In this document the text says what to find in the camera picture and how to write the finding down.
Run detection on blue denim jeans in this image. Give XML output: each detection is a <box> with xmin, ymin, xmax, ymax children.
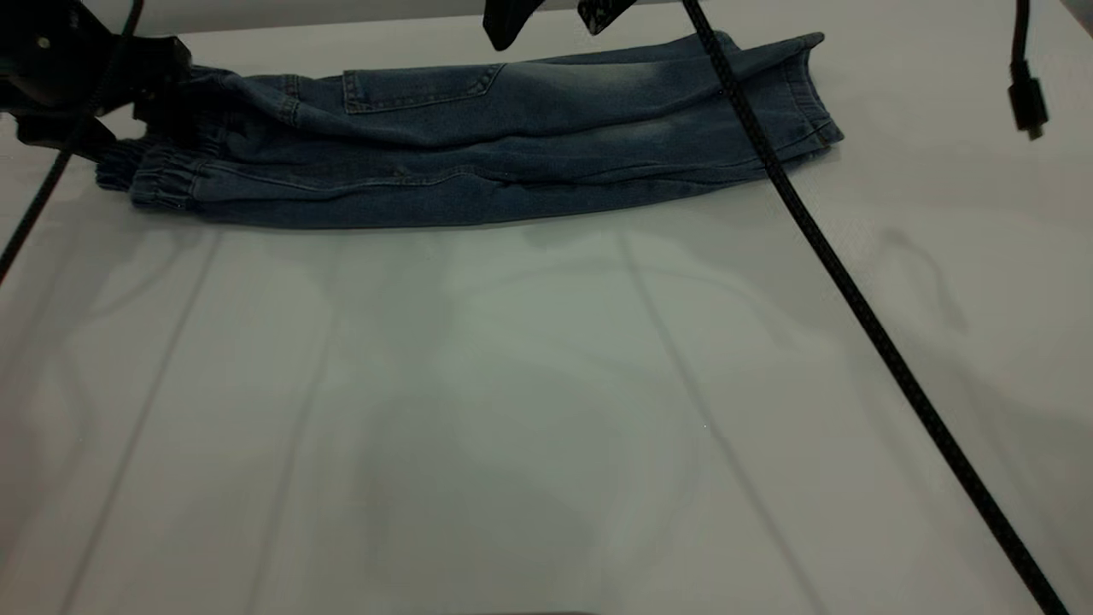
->
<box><xmin>94</xmin><ymin>31</ymin><xmax>846</xmax><ymax>230</ymax></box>

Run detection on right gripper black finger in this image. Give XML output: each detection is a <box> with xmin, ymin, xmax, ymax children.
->
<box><xmin>576</xmin><ymin>0</ymin><xmax>640</xmax><ymax>35</ymax></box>
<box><xmin>482</xmin><ymin>0</ymin><xmax>547</xmax><ymax>52</ymax></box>

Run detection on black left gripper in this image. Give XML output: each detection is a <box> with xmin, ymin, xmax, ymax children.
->
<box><xmin>0</xmin><ymin>0</ymin><xmax>193</xmax><ymax>159</ymax></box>

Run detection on black cable with plug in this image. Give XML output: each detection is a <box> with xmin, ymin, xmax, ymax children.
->
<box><xmin>1008</xmin><ymin>0</ymin><xmax>1051</xmax><ymax>142</ymax></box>

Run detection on black braided cable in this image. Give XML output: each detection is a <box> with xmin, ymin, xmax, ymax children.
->
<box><xmin>681</xmin><ymin>0</ymin><xmax>1073</xmax><ymax>615</ymax></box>

